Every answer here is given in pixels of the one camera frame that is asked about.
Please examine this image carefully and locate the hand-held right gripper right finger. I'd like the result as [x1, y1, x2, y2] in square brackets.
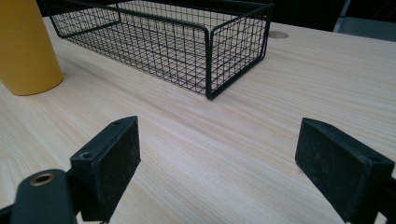
[294, 117, 396, 224]

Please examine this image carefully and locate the yellow cylindrical container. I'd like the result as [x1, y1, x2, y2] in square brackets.
[0, 0, 65, 97]

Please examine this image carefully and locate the grey metal stand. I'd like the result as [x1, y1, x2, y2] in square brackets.
[332, 0, 396, 43]

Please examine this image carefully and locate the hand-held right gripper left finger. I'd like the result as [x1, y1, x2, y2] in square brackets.
[69, 115, 142, 224]

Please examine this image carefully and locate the black wire mesh basket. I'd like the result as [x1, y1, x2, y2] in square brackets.
[43, 0, 275, 101]

